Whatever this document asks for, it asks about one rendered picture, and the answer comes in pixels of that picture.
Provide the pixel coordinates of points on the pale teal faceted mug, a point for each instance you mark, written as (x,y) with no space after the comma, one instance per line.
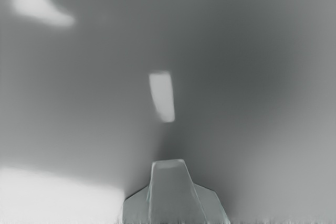
(170,195)

